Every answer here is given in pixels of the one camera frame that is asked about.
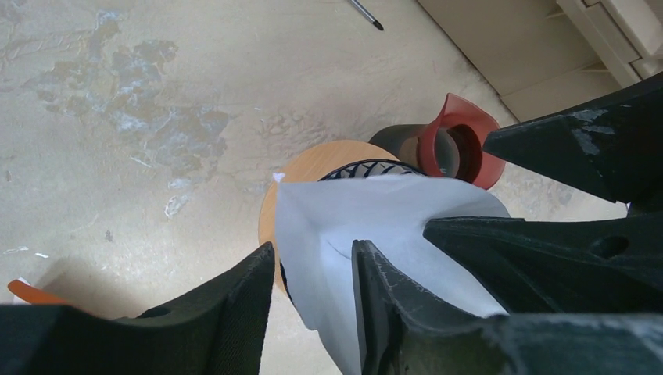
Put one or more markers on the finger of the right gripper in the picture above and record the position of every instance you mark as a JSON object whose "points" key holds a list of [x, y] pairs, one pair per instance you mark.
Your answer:
{"points": [[609, 147], [606, 266]]}

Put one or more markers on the white paper coffee filter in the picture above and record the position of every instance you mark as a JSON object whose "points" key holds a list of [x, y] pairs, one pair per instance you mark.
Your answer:
{"points": [[397, 231]]}

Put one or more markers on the orange coffee filter box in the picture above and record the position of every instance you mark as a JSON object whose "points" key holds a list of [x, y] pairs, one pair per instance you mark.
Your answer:
{"points": [[25, 294]]}

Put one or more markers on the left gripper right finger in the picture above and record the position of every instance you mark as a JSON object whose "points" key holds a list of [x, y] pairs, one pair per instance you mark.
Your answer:
{"points": [[403, 328]]}

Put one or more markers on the yellow black screwdriver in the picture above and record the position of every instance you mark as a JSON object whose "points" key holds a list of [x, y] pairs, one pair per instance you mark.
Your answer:
{"points": [[366, 14]]}

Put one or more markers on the tan plastic tool case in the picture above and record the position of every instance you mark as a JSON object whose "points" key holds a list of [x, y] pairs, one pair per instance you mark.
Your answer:
{"points": [[543, 56]]}

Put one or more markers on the red black coffee carafe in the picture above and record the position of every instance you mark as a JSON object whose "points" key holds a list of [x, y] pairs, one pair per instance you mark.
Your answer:
{"points": [[449, 146]]}

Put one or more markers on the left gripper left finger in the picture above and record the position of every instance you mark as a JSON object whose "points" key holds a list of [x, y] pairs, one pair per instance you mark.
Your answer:
{"points": [[218, 327]]}

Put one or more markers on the blue glass dripper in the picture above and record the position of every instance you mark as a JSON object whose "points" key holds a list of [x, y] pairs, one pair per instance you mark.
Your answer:
{"points": [[373, 170]]}

